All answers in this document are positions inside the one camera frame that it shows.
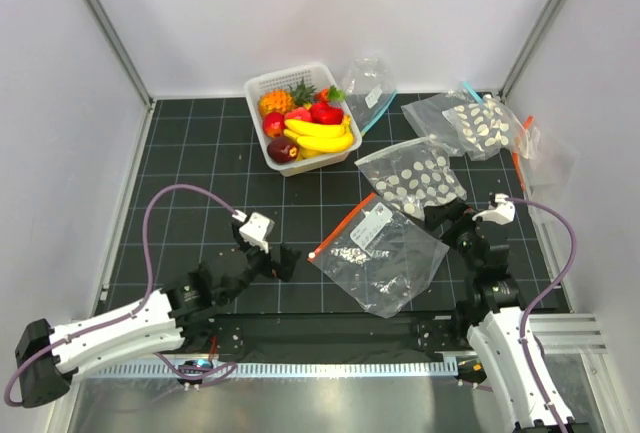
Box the orange zipper clear bag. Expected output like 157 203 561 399
308 193 449 319

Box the dark red plum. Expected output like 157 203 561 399
267 137 299 164

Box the yellow banana bunch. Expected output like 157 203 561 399
283 119 354 159

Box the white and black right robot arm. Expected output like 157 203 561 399
424 194 592 432

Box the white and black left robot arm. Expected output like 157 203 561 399
4 244 301 408

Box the white dotted clear bag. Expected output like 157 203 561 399
355 138 467 220

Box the light blue zipper dotted bag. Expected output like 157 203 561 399
401 90 535 161

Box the orange zipper bag at right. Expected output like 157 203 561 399
512 116 580 216

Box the blue zipper clear bag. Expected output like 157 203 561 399
340 55 397 136

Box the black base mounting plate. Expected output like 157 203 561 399
207 311 470 364

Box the black cutting mat with grid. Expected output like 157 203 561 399
96 94 550 314

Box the red bell pepper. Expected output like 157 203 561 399
309 102 344 125

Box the orange toy pineapple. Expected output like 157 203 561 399
258 89 296 118

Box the red strawberry with leaves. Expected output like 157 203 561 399
315 85 346 103

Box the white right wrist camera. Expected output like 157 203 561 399
472 193 516 225

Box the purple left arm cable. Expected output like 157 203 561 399
3 183 246 407

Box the aluminium extrusion rail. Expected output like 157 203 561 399
529 313 607 355

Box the slotted white cable duct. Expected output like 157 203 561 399
92 358 458 379

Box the aluminium frame post right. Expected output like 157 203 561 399
499 0 566 100

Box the aluminium frame post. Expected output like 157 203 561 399
83 0 154 109
499 0 566 100

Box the aluminium frame post left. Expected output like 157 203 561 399
83 0 154 109

